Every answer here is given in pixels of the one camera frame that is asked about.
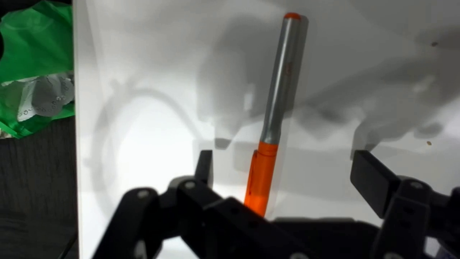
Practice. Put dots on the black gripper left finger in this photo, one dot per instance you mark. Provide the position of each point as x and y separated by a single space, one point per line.
191 224

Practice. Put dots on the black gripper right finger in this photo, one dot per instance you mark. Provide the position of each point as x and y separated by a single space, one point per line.
411 216

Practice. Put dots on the orange and grey pen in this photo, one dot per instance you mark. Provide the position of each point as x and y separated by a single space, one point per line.
280 105

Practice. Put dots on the green plastic bag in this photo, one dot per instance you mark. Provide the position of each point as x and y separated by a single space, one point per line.
33 43

